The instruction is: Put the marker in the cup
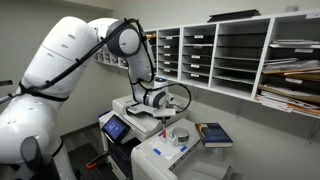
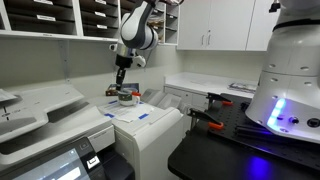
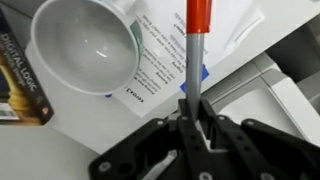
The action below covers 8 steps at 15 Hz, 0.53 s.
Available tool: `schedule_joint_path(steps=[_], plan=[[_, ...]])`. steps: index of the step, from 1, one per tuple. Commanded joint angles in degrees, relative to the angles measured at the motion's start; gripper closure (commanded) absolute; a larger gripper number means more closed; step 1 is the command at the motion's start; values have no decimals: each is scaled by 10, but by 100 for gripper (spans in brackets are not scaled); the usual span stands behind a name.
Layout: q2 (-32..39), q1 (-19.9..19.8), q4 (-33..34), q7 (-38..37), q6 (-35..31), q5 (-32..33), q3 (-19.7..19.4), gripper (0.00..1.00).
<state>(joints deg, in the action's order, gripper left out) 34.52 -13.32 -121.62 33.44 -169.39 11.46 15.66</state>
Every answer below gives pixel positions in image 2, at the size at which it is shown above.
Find white paper sheet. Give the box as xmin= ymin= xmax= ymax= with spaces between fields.
xmin=97 ymin=99 xmax=155 ymax=124

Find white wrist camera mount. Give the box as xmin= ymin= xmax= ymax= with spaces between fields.
xmin=133 ymin=54 xmax=147 ymax=69

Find white mug with green band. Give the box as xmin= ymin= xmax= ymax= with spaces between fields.
xmin=117 ymin=88 xmax=141 ymax=107

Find black cable connector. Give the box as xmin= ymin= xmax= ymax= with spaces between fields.
xmin=268 ymin=0 xmax=280 ymax=14

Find black clamp with orange handle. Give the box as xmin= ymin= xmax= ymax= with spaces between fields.
xmin=205 ymin=92 xmax=234 ymax=108
xmin=187 ymin=107 xmax=225 ymax=131

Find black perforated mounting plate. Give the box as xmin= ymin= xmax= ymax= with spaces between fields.
xmin=208 ymin=93 xmax=320 ymax=169

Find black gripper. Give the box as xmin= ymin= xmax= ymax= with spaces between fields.
xmin=114 ymin=54 xmax=135 ymax=92

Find white counter with drawers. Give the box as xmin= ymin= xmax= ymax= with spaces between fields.
xmin=163 ymin=72 xmax=260 ymax=114

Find dark blue cardboard box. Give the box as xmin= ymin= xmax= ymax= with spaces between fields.
xmin=105 ymin=82 xmax=140 ymax=97

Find white mail sorter shelf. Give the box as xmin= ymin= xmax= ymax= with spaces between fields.
xmin=0 ymin=0 xmax=181 ymax=46

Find paper stacks in sorter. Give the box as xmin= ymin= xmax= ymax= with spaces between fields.
xmin=148 ymin=3 xmax=166 ymax=43

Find large grey multifunction printer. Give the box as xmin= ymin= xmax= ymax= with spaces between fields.
xmin=0 ymin=83 xmax=116 ymax=180

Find printer touchscreen panel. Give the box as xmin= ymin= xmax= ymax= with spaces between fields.
xmin=0 ymin=136 xmax=108 ymax=180

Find white wall cabinet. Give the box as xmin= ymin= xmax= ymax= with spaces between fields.
xmin=176 ymin=0 xmax=276 ymax=52

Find stack of papers on counter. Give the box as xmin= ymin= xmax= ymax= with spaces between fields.
xmin=228 ymin=82 xmax=258 ymax=94

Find black robot table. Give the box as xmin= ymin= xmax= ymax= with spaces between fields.
xmin=167 ymin=119 xmax=320 ymax=180

